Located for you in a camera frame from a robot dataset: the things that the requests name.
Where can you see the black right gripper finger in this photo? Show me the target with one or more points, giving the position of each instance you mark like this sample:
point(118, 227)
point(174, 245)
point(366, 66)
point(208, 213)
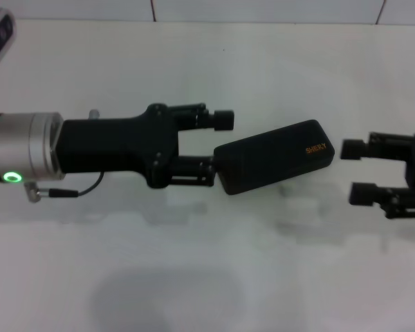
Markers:
point(352, 149)
point(363, 193)

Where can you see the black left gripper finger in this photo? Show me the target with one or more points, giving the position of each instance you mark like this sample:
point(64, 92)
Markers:
point(224, 120)
point(193, 166)

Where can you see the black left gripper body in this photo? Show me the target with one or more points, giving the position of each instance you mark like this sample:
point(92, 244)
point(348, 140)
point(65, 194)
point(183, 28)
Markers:
point(117, 148)

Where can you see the black glasses case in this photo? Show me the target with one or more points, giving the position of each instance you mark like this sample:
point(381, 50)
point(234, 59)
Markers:
point(269, 155)

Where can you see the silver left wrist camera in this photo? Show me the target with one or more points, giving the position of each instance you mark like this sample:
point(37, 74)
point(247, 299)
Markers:
point(0, 38)

